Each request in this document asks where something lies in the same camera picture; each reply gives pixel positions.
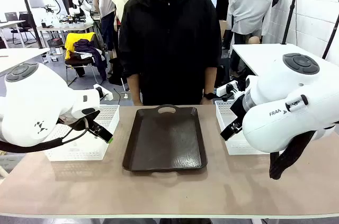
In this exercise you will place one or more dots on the mannequin in white shirt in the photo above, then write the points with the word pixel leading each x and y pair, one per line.
pixel 249 4

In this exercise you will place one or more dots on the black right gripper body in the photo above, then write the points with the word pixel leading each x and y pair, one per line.
pixel 239 107

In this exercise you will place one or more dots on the dark brown plastic tray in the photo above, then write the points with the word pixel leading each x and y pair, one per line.
pixel 164 139

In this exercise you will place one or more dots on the person's right hand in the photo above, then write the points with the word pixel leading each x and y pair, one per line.
pixel 137 102

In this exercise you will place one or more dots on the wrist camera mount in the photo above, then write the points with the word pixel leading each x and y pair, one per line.
pixel 227 89
pixel 106 94

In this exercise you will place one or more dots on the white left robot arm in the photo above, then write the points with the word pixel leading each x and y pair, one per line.
pixel 34 102

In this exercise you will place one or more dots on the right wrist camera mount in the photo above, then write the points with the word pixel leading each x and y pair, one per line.
pixel 227 89

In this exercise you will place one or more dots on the dark purple garment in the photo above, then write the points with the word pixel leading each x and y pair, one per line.
pixel 98 59

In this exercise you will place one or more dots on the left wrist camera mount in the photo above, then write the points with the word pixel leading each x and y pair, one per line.
pixel 106 94

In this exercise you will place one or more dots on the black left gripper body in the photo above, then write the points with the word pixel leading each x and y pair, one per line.
pixel 76 122

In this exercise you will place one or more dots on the white perforated plastic basket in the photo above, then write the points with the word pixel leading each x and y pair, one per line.
pixel 233 147
pixel 79 151

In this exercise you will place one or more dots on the metal chair with clothes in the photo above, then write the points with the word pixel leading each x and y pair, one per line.
pixel 79 62

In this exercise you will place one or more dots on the person's left hand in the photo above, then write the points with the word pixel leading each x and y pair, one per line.
pixel 206 101

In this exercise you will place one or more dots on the black wristwatch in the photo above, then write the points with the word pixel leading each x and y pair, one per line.
pixel 208 96

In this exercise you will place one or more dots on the beige background work table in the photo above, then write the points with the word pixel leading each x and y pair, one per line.
pixel 63 26

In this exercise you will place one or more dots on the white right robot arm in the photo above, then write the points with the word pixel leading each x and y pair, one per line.
pixel 278 128

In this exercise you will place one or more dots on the black office chair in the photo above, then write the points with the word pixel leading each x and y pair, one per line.
pixel 22 26

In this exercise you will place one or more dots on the red and black toolbox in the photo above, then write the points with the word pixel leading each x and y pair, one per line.
pixel 55 41

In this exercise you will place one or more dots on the white table with black legs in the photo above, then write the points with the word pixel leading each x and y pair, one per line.
pixel 254 54

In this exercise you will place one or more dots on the yellow garment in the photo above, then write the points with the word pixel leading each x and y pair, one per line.
pixel 71 41

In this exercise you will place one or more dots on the person's right forearm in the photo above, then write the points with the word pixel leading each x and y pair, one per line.
pixel 133 86

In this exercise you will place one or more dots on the person's left forearm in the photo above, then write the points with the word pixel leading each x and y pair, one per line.
pixel 209 81

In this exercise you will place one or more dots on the person in black shirt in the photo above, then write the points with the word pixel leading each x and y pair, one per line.
pixel 169 49

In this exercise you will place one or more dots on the black tripod stand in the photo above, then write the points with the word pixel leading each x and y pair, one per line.
pixel 331 40
pixel 31 20
pixel 291 14

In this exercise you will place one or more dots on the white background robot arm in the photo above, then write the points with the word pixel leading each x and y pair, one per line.
pixel 79 1

